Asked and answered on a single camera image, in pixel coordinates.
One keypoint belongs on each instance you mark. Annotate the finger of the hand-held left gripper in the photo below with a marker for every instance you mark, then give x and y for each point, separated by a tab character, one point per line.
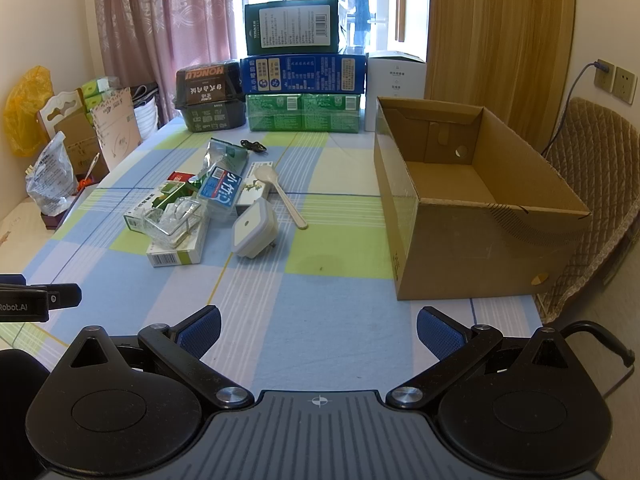
65	295
12	279

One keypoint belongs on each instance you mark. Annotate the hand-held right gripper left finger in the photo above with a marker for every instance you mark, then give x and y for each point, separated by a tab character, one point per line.
202	331

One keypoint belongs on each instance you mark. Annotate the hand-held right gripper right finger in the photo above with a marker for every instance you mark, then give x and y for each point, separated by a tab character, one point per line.
440	332

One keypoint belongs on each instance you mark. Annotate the white light green medicine box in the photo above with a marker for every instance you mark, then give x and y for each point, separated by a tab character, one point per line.
172	257

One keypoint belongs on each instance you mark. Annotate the large cardboard box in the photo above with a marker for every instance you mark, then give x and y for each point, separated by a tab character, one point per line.
475	250

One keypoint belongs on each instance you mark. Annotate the beige plastic spoon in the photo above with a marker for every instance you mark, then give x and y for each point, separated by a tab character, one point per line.
265	177

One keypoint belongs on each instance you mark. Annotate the silver green tea bag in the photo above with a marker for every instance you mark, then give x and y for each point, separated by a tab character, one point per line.
225	152

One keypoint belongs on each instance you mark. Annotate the checked cloth desktop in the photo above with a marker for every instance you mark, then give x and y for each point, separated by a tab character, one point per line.
325	305

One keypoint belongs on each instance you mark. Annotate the dark wooden stand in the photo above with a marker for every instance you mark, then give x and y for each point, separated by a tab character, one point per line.
52	220

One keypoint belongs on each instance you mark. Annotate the white dark green medicine box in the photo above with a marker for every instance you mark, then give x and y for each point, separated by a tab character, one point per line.
137	212

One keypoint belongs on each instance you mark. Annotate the clear plastic container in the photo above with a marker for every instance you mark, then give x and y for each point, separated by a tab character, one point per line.
172	225

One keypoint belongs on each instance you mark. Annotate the clear printed plastic bag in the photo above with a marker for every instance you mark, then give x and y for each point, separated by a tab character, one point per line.
50	175

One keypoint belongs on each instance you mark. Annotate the white plug-in night light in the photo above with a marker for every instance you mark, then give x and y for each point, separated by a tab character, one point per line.
252	230

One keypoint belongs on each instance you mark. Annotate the blue white packet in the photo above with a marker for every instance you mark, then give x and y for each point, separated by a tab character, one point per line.
220	192

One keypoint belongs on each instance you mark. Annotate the bird print medicine box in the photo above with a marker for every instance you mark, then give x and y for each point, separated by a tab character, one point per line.
247	197

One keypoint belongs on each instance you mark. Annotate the red snack packet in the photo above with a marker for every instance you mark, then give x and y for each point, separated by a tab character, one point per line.
179	176

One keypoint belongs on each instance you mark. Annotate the cardboard box with hanger hole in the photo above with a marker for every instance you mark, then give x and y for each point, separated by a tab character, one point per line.
75	135

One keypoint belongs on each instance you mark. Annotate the black curved tube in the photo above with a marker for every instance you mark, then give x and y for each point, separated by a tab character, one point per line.
600	332

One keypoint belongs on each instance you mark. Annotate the yellow plastic bag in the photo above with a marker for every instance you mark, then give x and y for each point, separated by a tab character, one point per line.
25	110

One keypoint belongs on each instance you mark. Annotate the printed brown cardboard box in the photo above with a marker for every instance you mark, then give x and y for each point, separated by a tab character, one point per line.
117	130

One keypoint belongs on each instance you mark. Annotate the green tissue pack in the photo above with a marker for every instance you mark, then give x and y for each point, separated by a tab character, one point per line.
97	90

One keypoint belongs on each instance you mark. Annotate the quilted brown chair back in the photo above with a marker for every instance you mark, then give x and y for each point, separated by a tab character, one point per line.
595	160

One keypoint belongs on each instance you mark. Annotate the green wrapped box pack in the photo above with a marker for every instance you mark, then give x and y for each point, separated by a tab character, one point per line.
300	112

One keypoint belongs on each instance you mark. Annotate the black instant noodle bowl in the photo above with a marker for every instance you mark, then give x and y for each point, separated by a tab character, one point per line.
210	85

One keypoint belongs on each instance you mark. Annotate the blue printed box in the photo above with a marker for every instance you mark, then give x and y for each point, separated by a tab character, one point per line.
300	74

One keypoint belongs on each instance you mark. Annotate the wooden door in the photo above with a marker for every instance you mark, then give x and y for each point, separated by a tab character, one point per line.
500	50

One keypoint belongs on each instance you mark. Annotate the pink patterned curtain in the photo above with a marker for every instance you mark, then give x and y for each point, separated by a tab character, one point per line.
160	10

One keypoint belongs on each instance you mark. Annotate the wall socket with plug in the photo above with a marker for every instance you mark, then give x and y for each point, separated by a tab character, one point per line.
605	76

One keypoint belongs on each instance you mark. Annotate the empty wall socket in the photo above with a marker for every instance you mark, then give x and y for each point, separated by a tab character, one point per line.
625	85

